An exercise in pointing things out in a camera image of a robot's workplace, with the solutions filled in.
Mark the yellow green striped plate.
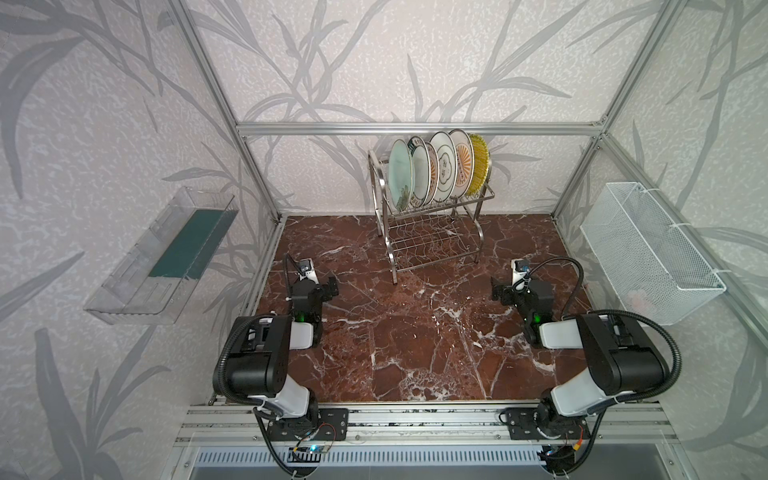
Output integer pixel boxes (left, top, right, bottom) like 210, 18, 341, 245
467, 134, 491, 196

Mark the light green flower plate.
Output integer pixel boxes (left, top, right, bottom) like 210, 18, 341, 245
388, 139, 414, 212

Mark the large orange sun plate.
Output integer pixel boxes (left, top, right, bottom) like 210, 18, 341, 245
449, 129, 474, 199

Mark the small orange sun plate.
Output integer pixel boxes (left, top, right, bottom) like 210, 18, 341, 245
425, 142, 439, 205

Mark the white plate green emblem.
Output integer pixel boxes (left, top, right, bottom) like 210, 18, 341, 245
430, 131, 458, 203

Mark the white plate green rim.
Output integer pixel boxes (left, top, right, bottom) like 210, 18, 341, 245
407, 136, 430, 208

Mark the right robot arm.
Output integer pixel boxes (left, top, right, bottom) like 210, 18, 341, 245
491, 278, 683, 424

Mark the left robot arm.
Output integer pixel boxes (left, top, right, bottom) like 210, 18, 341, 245
212, 276, 339, 429

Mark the stainless steel dish rack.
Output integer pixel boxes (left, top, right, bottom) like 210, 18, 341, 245
367, 150, 496, 283

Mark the clear plastic tray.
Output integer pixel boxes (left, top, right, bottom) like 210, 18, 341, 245
84, 187, 239, 325

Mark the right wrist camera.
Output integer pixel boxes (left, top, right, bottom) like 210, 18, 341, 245
510, 259, 531, 290

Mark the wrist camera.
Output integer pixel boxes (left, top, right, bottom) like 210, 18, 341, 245
510, 259, 531, 290
298, 258, 319, 284

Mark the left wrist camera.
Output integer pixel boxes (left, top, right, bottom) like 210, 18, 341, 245
298, 258, 319, 284

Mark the white wire mesh basket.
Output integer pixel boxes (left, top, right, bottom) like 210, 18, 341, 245
581, 182, 727, 326

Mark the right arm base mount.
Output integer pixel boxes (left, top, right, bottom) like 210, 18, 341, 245
498, 405, 591, 441

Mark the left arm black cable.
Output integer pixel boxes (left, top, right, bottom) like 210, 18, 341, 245
212, 254, 307, 475

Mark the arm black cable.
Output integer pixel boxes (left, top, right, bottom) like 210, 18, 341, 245
212, 254, 307, 475
521, 256, 683, 403

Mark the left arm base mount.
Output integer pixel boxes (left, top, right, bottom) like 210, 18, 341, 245
267, 407, 350, 441

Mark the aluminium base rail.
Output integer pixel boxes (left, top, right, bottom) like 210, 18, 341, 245
173, 401, 680, 447

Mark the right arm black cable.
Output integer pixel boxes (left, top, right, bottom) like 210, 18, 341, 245
521, 256, 683, 403

